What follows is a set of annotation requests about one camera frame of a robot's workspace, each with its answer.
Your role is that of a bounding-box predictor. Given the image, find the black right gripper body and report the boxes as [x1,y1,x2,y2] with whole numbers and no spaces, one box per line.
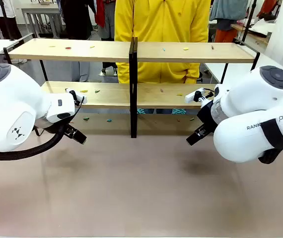
[196,100,218,132]

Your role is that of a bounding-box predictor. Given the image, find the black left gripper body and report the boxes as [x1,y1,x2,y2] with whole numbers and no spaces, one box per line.
[40,120,75,136]

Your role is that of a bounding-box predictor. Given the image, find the person's left forearm yellow sleeve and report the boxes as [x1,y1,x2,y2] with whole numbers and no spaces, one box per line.
[184,63,201,84]

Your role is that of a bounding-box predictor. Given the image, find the person's right forearm yellow sleeve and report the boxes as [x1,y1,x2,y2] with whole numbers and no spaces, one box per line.
[115,61,132,84]

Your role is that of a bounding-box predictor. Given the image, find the large white side table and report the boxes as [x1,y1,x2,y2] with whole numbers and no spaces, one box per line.
[203,52,269,84]

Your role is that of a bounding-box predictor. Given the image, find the orange garment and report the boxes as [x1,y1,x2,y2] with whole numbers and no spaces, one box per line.
[214,27,239,44]

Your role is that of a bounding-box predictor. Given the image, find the wooden background table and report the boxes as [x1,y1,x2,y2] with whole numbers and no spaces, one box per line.
[230,22,269,46]

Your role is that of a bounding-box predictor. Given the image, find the person in yellow hoodie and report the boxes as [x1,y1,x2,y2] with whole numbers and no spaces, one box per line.
[114,0,212,115]

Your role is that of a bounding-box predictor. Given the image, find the black stand pole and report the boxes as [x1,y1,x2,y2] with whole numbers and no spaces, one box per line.
[233,0,258,47]

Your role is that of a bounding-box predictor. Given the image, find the white paper sheet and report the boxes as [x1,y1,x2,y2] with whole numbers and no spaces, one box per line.
[249,18,278,34]

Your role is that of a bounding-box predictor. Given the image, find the background person in grey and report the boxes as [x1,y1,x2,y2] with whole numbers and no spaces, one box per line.
[98,0,119,75]

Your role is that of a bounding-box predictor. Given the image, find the grey blue hanging towel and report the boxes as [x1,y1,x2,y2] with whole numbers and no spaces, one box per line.
[209,0,251,26]

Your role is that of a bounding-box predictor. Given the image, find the background person in black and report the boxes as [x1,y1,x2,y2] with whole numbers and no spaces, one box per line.
[62,0,94,82]

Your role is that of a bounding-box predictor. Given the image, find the grey background table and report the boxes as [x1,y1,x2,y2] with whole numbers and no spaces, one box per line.
[21,2,63,38]

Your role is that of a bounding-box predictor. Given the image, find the background person white coat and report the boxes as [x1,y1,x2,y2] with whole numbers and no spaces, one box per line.
[0,0,23,42]

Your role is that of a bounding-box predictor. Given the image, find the red hanging garment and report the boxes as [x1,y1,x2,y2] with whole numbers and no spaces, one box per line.
[94,0,106,28]

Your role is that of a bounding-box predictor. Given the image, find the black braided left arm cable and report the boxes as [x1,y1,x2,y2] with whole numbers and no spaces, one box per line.
[0,96,85,161]

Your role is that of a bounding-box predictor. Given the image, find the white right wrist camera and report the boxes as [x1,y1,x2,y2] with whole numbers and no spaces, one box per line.
[185,87,215,109]

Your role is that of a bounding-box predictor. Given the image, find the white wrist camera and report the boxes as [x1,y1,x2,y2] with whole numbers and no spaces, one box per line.
[185,87,215,109]
[65,88,87,106]

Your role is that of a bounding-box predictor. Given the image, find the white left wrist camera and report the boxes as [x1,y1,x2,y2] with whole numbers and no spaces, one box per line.
[65,88,87,106]

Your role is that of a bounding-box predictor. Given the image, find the wooden shelf unit black frame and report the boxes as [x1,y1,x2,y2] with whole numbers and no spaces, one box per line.
[3,36,139,138]
[129,36,261,139]

